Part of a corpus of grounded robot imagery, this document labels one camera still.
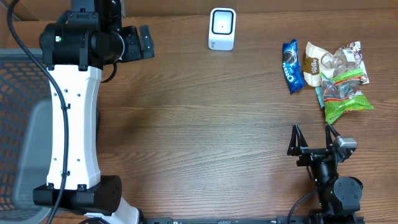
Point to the white barcode scanner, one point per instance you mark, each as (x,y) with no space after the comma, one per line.
(222,29)

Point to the grey plastic basket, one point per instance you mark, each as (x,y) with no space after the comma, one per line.
(26,135)

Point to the blue Oreo cookie pack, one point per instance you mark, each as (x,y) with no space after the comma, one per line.
(291,66)

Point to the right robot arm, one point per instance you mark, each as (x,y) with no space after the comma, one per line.
(339,197)

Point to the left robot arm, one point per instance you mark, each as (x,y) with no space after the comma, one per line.
(75,50)

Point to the beige brown pastry bag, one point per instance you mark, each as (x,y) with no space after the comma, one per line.
(347,58)

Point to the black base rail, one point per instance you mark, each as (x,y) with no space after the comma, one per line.
(277,220)

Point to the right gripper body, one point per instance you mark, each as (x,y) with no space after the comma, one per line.
(310,157)

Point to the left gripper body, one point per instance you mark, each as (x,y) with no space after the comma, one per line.
(132,50)

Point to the green snack bag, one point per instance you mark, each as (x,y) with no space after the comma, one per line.
(342,93)

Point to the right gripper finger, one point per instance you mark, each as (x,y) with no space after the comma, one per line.
(298,145)
(330,131)

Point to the teal snack wrapper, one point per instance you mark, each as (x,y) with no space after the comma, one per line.
(318,90)

